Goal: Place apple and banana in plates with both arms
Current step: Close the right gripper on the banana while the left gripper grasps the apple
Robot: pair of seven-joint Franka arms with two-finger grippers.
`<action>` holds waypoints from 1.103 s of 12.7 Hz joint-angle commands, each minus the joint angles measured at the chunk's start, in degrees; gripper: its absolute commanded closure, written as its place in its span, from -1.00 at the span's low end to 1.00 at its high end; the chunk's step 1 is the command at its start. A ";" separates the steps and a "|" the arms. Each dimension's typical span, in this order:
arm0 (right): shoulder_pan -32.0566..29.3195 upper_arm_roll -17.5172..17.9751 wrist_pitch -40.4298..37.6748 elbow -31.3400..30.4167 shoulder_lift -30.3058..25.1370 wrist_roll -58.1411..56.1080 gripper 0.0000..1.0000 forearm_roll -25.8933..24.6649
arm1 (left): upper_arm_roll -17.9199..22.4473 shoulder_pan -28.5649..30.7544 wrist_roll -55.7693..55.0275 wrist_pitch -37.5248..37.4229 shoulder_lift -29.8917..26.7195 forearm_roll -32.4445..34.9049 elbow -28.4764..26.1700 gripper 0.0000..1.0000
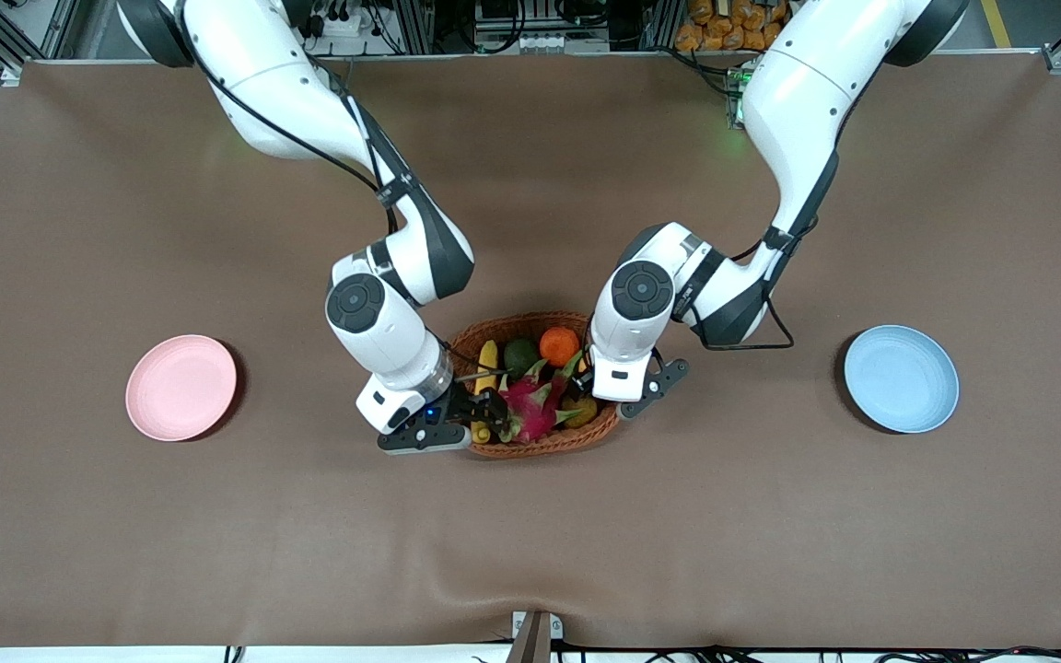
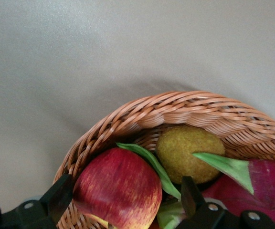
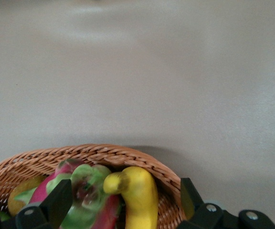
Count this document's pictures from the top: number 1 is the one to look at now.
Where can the yellow banana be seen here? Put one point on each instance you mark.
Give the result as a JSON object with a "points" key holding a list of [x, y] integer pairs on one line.
{"points": [[488, 359]]}

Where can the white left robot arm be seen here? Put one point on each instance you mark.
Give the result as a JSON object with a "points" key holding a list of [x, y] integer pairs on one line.
{"points": [[807, 101]]}

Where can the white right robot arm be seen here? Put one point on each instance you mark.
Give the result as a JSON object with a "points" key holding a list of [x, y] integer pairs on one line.
{"points": [[282, 92]]}

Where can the left arm base control box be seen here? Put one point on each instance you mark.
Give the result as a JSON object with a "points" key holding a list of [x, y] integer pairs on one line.
{"points": [[739, 92]]}

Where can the brown kiwi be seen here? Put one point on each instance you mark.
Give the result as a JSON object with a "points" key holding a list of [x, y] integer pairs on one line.
{"points": [[581, 412]]}

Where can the orange tangerine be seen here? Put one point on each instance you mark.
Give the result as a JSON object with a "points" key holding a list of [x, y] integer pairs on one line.
{"points": [[559, 346]]}

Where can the pink dragon fruit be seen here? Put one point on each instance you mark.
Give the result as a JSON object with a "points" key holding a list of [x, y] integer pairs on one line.
{"points": [[530, 410]]}

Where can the dark green avocado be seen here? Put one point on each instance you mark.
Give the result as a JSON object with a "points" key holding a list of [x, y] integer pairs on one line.
{"points": [[520, 354]]}

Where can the brown wicker basket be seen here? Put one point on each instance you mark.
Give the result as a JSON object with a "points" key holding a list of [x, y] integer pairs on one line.
{"points": [[530, 448]]}

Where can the brown table mat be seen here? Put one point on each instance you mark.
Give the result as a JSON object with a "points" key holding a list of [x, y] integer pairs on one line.
{"points": [[530, 552]]}

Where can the pink plate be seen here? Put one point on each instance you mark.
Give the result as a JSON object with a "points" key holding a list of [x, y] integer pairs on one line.
{"points": [[180, 387]]}

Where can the light blue plate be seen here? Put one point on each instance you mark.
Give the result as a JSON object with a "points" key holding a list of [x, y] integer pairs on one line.
{"points": [[901, 378]]}

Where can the bag of orange snacks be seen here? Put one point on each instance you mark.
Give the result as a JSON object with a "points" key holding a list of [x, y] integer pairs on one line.
{"points": [[724, 28]]}

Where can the white power strip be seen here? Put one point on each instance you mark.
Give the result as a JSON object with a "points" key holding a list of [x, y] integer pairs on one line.
{"points": [[342, 20]]}

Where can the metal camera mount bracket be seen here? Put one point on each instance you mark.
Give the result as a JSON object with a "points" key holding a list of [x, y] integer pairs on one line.
{"points": [[535, 635]]}

